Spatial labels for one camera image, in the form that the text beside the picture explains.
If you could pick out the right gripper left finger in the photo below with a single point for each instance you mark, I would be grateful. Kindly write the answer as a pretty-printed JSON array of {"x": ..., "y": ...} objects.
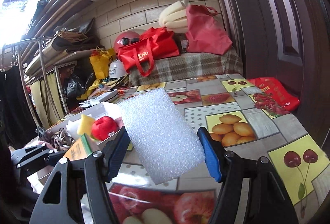
[{"x": 60, "y": 199}]

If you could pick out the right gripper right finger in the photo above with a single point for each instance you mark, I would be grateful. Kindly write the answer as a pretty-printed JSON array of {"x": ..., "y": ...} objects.
[{"x": 268, "y": 200}]

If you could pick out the white bubble foam block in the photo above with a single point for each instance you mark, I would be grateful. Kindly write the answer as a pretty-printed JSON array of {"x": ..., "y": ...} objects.
[{"x": 165, "y": 143}]

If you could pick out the black hanging garment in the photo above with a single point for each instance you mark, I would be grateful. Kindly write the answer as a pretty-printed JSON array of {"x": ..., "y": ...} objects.
[{"x": 17, "y": 124}]

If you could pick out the green orange small carton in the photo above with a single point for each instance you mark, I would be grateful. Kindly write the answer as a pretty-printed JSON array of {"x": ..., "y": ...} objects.
[{"x": 81, "y": 149}]

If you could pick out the white foam block in box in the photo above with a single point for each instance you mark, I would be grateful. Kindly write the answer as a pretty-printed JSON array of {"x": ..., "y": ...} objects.
[{"x": 72, "y": 127}]

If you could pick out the yellow green sponge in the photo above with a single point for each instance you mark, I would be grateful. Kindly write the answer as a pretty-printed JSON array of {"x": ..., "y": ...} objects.
[{"x": 85, "y": 126}]

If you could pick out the white shallow cardboard box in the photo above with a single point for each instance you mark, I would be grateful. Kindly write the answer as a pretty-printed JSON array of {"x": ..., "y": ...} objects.
[{"x": 96, "y": 112}]

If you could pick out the white round-dial device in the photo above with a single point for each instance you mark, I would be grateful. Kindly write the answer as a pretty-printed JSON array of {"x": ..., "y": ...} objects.
[{"x": 89, "y": 103}]

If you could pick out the red plush apple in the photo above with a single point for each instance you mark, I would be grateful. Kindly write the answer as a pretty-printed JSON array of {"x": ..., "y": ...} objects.
[{"x": 103, "y": 127}]

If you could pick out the black plastic bag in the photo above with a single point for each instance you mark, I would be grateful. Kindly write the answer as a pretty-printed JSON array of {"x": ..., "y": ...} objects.
[{"x": 75, "y": 86}]

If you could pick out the white power bank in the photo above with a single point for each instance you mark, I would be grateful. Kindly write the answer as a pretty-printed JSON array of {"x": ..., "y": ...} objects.
[{"x": 103, "y": 96}]

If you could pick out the fruit pattern tablecloth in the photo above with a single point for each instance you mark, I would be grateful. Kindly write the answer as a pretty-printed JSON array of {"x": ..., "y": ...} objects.
[{"x": 226, "y": 107}]

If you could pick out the metal shelf with boards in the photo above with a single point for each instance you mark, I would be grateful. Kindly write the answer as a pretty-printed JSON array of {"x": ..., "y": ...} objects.
[{"x": 65, "y": 48}]

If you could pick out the red plastic bag on table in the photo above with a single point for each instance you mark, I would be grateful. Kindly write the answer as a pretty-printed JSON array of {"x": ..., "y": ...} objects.
[{"x": 274, "y": 96}]

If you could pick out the yellow shopping bag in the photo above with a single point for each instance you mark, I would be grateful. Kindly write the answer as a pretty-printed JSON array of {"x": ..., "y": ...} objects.
[{"x": 100, "y": 60}]

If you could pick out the white helmet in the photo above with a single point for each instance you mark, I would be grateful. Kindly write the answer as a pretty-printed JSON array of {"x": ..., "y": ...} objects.
[{"x": 116, "y": 70}]

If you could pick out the metal clothes rack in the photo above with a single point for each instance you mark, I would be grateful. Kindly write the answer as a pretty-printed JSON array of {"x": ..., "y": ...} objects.
[{"x": 47, "y": 65}]

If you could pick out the plaid covered cabinet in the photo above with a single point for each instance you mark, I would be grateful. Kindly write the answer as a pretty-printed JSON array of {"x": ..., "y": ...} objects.
[{"x": 189, "y": 65}]

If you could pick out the pink helmet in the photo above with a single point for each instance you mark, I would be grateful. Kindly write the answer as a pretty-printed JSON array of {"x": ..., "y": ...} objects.
[{"x": 125, "y": 38}]

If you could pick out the red shiny tote bag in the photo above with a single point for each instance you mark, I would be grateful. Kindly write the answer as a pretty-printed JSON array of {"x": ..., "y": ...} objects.
[{"x": 154, "y": 44}]

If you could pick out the pink red fabric bag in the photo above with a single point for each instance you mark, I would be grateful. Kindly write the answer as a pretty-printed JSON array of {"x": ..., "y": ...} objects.
[{"x": 205, "y": 34}]

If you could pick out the dark brown door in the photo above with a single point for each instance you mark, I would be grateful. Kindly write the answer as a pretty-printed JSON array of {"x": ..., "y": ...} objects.
[{"x": 287, "y": 40}]

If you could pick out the cream foam roll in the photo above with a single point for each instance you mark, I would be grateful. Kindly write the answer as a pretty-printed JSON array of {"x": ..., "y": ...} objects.
[{"x": 174, "y": 17}]

